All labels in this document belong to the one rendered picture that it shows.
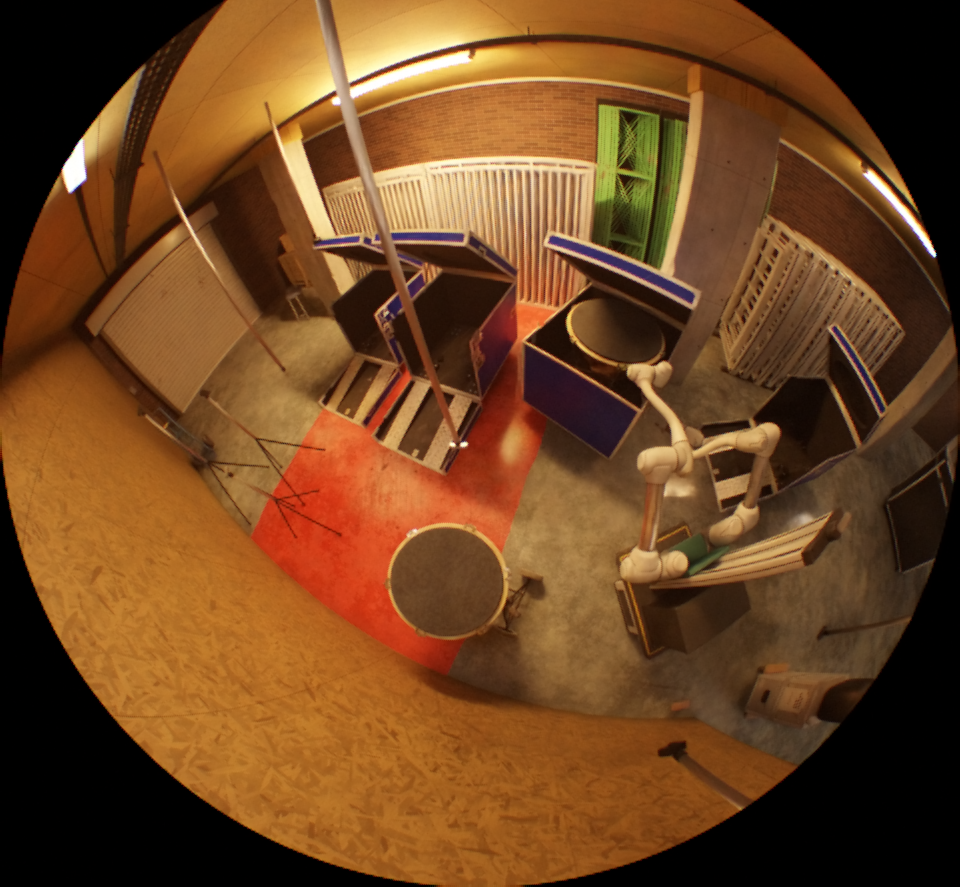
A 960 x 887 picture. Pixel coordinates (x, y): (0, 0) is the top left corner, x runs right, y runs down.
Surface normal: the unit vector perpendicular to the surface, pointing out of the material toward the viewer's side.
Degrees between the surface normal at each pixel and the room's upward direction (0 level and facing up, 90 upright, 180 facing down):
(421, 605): 0
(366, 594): 0
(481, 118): 90
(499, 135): 90
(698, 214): 90
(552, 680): 0
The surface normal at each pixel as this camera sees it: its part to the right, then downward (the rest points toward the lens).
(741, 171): -0.37, 0.79
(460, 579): -0.11, -0.56
